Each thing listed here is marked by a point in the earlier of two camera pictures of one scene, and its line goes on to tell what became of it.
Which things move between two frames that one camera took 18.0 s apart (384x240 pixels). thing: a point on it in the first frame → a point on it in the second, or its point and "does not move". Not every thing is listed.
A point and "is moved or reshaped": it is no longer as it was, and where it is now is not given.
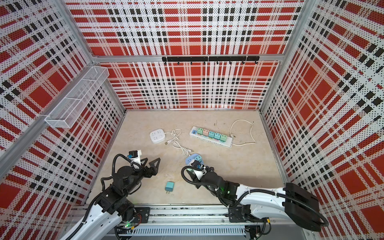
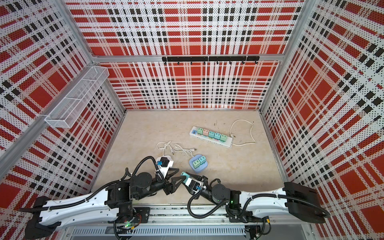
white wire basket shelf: x=67 y=111 does not move
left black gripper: x=153 y=170 → x=168 y=187
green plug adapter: x=200 y=131 does not move
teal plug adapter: x=169 y=186 is moved or reshaped
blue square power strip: x=190 y=159 is moved or reshaped
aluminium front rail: x=188 y=215 does not move
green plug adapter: x=223 y=138 does not move
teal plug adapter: x=217 y=136 does not move
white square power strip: x=157 y=136 → x=165 y=169
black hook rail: x=210 y=59 does not move
